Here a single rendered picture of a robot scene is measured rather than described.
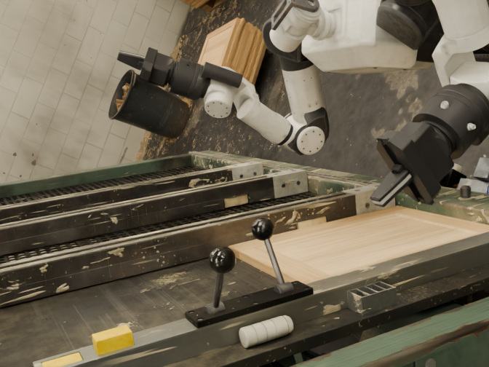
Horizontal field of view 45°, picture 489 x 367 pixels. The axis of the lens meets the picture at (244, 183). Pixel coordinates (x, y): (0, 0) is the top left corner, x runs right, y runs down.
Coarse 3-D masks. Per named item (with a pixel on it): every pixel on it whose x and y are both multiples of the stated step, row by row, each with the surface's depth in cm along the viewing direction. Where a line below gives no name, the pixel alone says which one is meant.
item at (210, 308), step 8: (216, 248) 82; (224, 248) 82; (216, 256) 81; (224, 256) 81; (232, 256) 81; (216, 264) 81; (224, 264) 81; (232, 264) 81; (224, 272) 82; (216, 280) 85; (216, 288) 85; (216, 296) 86; (208, 304) 88; (216, 304) 87; (208, 312) 88
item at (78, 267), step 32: (352, 192) 150; (192, 224) 134; (224, 224) 133; (288, 224) 140; (64, 256) 118; (96, 256) 120; (128, 256) 124; (160, 256) 127; (192, 256) 130; (0, 288) 113; (32, 288) 116; (64, 288) 118
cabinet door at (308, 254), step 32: (320, 224) 143; (352, 224) 141; (384, 224) 138; (416, 224) 135; (448, 224) 131; (480, 224) 129; (256, 256) 123; (288, 256) 122; (320, 256) 120; (352, 256) 117; (384, 256) 115
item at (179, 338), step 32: (416, 256) 106; (448, 256) 106; (480, 256) 109; (320, 288) 96; (352, 288) 97; (224, 320) 87; (256, 320) 89; (128, 352) 81; (160, 352) 83; (192, 352) 85
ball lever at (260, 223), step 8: (256, 224) 96; (264, 224) 95; (272, 224) 96; (256, 232) 95; (264, 232) 95; (272, 232) 96; (264, 240) 96; (272, 248) 96; (272, 256) 95; (272, 264) 95; (280, 272) 94; (280, 280) 94; (280, 288) 93; (288, 288) 93
